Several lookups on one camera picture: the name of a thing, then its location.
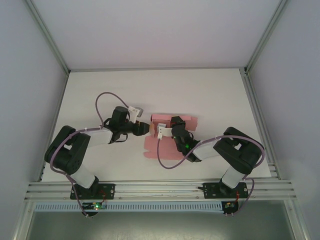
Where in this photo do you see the pink paper box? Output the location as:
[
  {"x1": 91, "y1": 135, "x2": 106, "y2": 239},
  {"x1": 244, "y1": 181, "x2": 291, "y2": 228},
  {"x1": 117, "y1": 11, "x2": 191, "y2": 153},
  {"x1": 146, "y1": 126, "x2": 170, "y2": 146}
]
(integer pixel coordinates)
[{"x1": 143, "y1": 113, "x2": 199, "y2": 161}]

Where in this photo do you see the circuit board with green light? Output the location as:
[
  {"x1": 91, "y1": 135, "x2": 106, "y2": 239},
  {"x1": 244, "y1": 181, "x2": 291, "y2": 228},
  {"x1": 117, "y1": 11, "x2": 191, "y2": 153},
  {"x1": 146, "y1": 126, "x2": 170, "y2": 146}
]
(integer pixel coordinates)
[{"x1": 83, "y1": 202, "x2": 108, "y2": 211}]

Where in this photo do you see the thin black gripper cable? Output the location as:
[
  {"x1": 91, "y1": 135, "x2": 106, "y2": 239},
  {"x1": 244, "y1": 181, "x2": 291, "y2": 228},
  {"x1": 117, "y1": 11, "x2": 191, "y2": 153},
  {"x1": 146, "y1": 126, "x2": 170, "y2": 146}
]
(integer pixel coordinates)
[{"x1": 103, "y1": 117, "x2": 130, "y2": 145}]

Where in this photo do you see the aluminium mounting rail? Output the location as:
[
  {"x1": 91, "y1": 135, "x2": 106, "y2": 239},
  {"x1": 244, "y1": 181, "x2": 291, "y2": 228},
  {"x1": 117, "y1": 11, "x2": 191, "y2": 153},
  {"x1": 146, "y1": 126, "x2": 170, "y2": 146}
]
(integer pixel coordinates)
[{"x1": 24, "y1": 178, "x2": 299, "y2": 203}]

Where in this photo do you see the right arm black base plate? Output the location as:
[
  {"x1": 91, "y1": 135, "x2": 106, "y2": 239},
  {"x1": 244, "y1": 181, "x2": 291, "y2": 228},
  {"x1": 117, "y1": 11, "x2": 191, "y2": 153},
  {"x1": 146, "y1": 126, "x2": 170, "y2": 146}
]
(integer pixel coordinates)
[{"x1": 203, "y1": 182, "x2": 249, "y2": 200}]

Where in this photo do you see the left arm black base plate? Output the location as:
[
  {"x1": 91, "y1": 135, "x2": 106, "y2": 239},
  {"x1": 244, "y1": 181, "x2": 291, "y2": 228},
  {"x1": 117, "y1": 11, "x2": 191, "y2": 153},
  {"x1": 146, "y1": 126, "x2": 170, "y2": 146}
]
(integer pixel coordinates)
[{"x1": 69, "y1": 183, "x2": 117, "y2": 201}]

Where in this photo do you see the white slotted cable duct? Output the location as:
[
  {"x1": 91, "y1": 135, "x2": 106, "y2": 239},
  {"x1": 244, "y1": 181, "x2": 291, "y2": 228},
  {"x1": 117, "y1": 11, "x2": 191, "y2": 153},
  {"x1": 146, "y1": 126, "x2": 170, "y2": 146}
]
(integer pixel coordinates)
[{"x1": 33, "y1": 201, "x2": 224, "y2": 214}]

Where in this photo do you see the aluminium side rail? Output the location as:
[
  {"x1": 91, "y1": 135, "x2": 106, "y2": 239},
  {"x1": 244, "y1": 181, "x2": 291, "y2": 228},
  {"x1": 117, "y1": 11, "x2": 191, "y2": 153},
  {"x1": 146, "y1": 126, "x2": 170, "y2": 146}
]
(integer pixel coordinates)
[{"x1": 238, "y1": 67, "x2": 280, "y2": 179}]

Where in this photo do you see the aluminium frame post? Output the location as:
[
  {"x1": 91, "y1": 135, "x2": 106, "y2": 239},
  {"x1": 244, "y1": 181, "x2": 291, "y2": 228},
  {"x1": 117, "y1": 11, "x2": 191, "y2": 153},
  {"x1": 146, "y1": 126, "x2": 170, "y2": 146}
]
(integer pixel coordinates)
[
  {"x1": 243, "y1": 0, "x2": 289, "y2": 75},
  {"x1": 24, "y1": 0, "x2": 71, "y2": 75}
]

